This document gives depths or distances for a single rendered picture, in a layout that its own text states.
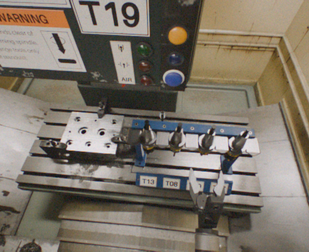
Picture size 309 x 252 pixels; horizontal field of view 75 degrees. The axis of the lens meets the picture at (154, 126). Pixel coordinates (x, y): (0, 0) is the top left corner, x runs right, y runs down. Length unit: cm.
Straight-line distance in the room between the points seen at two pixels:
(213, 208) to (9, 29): 61
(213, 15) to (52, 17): 123
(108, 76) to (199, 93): 145
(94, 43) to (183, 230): 98
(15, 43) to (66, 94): 152
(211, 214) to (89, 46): 55
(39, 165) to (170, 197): 69
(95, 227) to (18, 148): 75
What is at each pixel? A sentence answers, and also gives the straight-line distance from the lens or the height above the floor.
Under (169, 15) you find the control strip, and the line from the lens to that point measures 29.
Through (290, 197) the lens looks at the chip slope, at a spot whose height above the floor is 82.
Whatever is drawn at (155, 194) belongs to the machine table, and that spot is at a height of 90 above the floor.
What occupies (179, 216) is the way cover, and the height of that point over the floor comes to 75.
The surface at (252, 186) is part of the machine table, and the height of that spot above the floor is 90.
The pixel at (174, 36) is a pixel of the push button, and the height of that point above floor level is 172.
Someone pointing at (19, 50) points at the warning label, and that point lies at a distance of 41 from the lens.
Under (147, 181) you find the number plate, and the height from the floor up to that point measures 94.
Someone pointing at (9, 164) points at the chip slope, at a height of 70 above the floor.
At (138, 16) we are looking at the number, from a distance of 30.
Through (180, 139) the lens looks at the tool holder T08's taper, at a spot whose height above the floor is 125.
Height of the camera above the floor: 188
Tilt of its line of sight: 57 degrees down
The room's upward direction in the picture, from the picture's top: 1 degrees counter-clockwise
